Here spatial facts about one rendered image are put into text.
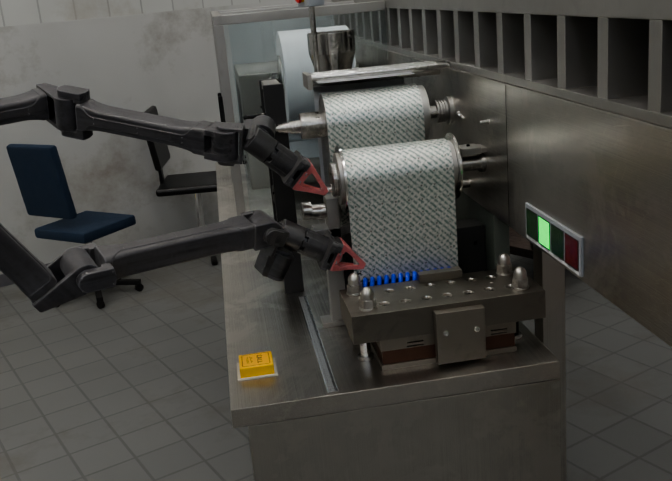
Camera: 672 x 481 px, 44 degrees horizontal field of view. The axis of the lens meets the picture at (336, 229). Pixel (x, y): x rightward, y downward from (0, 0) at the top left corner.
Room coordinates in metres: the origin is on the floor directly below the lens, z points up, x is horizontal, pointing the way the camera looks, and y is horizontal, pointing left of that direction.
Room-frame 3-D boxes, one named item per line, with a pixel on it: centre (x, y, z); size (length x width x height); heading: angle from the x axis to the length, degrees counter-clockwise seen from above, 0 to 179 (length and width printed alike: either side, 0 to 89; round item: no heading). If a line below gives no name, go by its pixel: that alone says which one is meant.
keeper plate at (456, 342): (1.53, -0.23, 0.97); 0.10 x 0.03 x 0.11; 97
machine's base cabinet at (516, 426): (2.72, 0.05, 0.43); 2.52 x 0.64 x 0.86; 7
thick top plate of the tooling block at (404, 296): (1.62, -0.20, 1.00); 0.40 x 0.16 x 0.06; 97
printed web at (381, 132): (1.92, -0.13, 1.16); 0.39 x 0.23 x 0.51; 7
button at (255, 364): (1.59, 0.19, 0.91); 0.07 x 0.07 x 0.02; 7
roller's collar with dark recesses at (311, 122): (2.02, 0.03, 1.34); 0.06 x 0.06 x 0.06; 7
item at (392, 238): (1.73, -0.15, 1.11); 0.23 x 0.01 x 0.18; 97
